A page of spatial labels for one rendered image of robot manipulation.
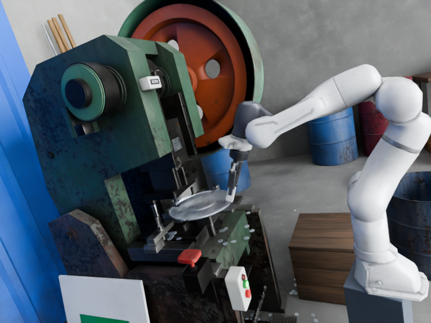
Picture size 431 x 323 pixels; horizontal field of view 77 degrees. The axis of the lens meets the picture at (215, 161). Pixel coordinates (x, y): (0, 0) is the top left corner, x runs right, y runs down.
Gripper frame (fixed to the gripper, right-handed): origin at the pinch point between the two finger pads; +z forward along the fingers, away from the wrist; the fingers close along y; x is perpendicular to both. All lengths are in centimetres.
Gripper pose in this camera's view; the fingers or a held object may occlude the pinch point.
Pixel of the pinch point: (230, 193)
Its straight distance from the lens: 114.2
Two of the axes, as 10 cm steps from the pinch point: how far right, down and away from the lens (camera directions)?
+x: -9.3, -2.7, 2.7
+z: -1.6, 9.1, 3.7
